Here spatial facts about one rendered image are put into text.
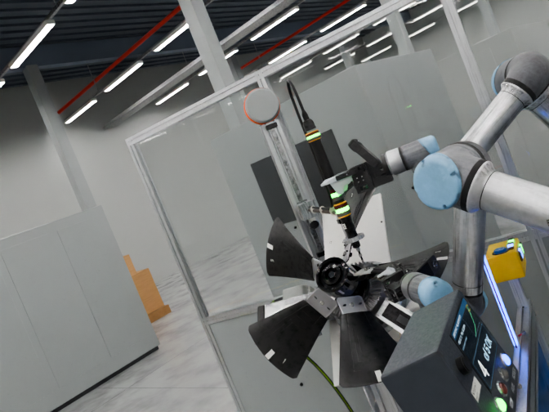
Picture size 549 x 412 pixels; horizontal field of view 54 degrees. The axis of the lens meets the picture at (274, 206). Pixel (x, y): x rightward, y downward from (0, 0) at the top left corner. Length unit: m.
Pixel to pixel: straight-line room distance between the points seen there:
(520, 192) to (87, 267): 6.40
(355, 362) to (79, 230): 5.87
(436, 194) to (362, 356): 0.64
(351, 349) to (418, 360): 0.80
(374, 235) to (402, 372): 1.21
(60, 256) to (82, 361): 1.28
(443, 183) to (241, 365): 2.08
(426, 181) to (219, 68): 6.93
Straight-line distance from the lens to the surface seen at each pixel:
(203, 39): 8.12
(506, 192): 1.17
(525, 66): 1.62
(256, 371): 3.02
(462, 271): 1.43
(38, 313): 6.90
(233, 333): 2.98
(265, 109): 2.40
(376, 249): 2.04
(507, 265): 1.90
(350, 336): 1.68
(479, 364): 0.98
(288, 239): 1.91
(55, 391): 6.96
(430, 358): 0.87
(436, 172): 1.18
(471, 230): 1.38
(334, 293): 1.73
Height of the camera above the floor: 1.59
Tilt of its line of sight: 3 degrees down
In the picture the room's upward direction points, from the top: 22 degrees counter-clockwise
